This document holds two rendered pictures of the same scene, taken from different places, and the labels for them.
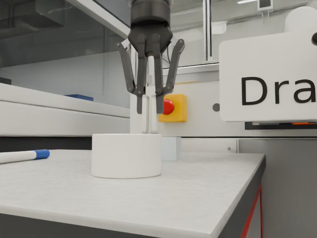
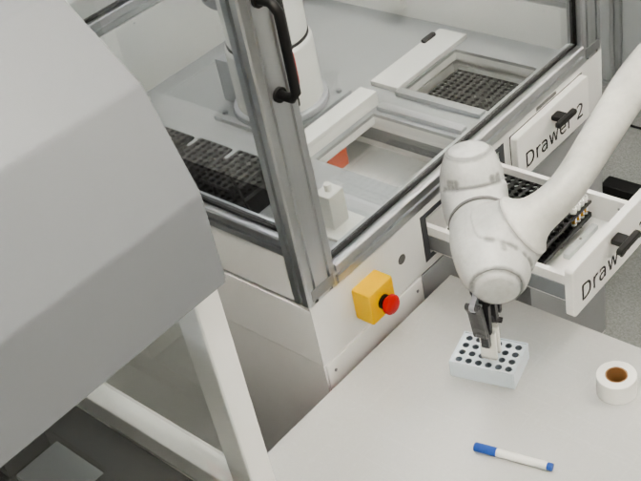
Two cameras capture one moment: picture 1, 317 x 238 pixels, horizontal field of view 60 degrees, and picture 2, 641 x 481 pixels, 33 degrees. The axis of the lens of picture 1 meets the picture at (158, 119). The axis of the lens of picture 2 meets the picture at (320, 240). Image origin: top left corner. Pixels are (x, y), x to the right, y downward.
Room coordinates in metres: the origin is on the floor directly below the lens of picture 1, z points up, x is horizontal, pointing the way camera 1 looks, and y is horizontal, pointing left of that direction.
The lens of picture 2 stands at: (0.12, 1.41, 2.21)
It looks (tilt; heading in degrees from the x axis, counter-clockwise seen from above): 37 degrees down; 296
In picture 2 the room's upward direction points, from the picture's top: 13 degrees counter-clockwise
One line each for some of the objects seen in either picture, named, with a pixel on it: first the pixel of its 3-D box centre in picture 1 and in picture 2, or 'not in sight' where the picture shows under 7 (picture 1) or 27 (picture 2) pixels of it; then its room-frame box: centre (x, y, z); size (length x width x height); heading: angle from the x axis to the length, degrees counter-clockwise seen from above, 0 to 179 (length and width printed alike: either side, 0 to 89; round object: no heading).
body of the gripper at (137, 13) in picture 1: (150, 30); not in sight; (0.50, 0.02, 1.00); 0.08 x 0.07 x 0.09; 81
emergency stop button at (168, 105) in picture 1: (167, 106); (388, 303); (0.70, -0.02, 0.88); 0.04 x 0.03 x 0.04; 67
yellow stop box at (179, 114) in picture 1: (171, 108); (375, 297); (0.73, -0.03, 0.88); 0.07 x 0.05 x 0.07; 67
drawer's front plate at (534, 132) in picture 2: not in sight; (550, 126); (0.49, -0.63, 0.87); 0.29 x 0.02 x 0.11; 67
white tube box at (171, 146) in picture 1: (156, 147); (488, 359); (0.51, 0.00, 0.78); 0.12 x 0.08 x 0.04; 172
